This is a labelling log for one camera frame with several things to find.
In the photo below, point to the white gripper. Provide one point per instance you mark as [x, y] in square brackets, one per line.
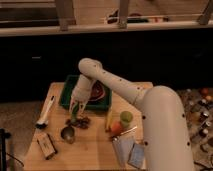
[81, 93]

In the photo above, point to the brown grape bunch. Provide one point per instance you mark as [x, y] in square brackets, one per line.
[82, 122]

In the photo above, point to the metal knife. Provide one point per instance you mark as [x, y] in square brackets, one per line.
[123, 133]

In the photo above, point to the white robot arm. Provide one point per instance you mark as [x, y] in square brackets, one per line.
[165, 132]

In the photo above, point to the yellow banana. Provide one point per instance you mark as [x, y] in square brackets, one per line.
[108, 120]

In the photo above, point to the orange fruit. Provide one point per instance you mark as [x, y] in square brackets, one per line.
[116, 128]

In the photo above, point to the white railing beam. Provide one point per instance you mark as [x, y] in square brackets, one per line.
[101, 28]

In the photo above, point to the brown wooden box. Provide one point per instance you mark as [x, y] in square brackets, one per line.
[46, 145]

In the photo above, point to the blue grey cloth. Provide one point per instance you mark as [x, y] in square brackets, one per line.
[136, 156]

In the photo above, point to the metal cup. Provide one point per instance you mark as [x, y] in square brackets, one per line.
[68, 134]

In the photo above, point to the red bowl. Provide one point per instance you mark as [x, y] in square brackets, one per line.
[98, 92]

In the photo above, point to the green pepper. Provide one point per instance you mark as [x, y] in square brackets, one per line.
[75, 111]

